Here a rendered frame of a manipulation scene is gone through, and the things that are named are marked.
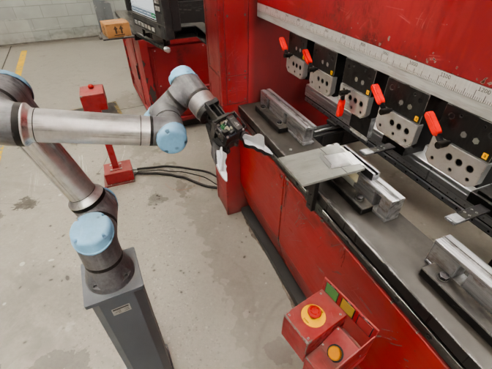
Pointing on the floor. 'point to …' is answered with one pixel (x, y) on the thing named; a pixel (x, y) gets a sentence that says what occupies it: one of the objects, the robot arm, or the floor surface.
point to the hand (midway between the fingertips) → (250, 170)
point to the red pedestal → (89, 93)
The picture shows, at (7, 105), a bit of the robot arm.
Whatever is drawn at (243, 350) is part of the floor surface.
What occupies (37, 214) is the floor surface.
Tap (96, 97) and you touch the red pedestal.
